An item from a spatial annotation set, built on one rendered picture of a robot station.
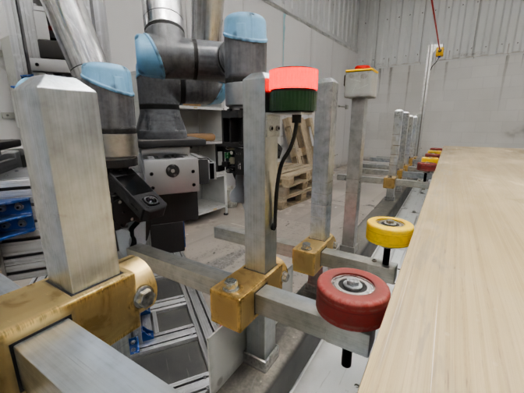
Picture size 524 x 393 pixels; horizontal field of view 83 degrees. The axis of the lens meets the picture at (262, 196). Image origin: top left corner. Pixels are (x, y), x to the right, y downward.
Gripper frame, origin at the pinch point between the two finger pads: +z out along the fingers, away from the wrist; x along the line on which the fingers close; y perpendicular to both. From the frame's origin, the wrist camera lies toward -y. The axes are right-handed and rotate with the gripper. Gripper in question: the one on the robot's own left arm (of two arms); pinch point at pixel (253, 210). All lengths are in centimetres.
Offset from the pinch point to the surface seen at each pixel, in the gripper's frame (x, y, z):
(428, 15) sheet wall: -41, -760, -248
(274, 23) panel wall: -219, -389, -168
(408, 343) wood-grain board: 32.0, 24.1, 0.8
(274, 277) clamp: 13.2, 14.0, 5.0
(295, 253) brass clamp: 9.1, -2.1, 8.3
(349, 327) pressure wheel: 26.5, 21.8, 3.0
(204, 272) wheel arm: 3.4, 18.6, 4.9
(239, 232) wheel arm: -7.9, -5.8, 8.6
